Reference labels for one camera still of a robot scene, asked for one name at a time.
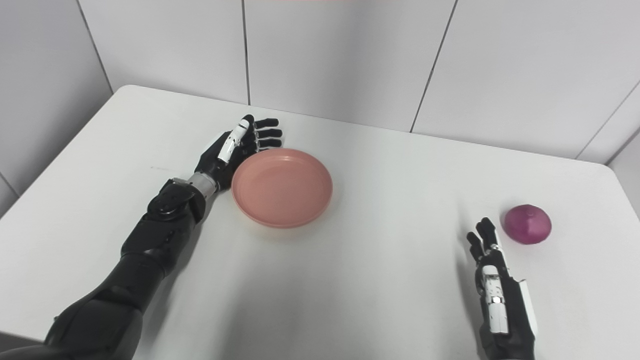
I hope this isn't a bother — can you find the pink round plate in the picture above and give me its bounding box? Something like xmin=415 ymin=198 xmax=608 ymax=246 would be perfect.
xmin=231 ymin=148 xmax=334 ymax=229

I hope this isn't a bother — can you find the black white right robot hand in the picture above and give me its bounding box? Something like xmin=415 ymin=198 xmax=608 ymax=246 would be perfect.
xmin=466 ymin=217 xmax=539 ymax=360

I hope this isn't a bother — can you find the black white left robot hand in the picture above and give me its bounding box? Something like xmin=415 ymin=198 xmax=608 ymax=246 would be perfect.
xmin=194 ymin=114 xmax=283 ymax=191

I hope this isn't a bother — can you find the purple red onion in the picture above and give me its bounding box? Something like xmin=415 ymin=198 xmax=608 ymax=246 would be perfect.
xmin=503 ymin=204 xmax=553 ymax=245

